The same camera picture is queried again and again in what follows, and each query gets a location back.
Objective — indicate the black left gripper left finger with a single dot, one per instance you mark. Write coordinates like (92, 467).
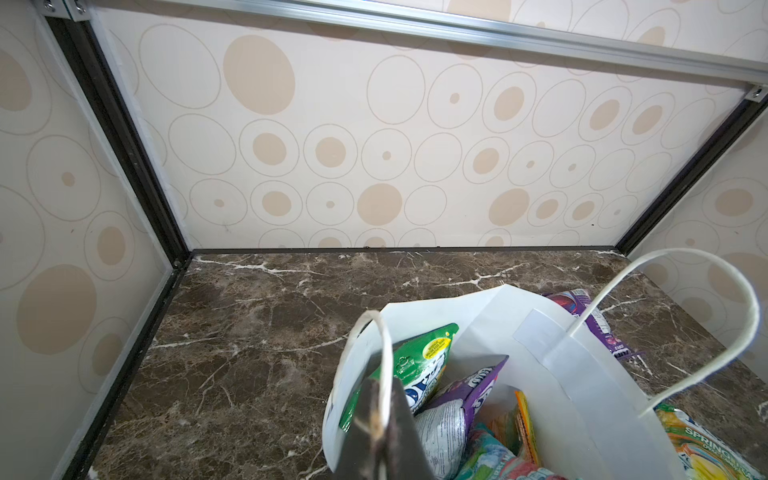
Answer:
(361, 455)

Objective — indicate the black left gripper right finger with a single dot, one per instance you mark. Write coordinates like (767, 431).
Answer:
(404, 457)

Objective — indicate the small purple candy bag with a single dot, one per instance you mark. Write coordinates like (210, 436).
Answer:
(443, 425)

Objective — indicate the green snack bag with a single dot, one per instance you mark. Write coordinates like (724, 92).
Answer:
(419, 360)

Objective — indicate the white paper bag colourful print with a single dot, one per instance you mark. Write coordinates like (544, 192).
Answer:
(591, 418)

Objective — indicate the purple berries candy bag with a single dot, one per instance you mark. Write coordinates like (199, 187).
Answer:
(575, 302)

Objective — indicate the yellow green candy bag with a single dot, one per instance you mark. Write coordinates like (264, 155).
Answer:
(702, 454)

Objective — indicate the teal spring candy bag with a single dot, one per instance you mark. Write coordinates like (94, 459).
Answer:
(486, 458)

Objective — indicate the black vertical frame post right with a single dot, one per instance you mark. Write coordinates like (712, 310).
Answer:
(727, 133)

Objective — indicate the black vertical frame post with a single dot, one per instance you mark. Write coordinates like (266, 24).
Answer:
(727, 133)
(87, 60)

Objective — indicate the horizontal aluminium rail back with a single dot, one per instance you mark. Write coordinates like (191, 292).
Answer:
(413, 27)

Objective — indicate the black vertical frame post left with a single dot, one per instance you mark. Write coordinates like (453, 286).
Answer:
(87, 60)

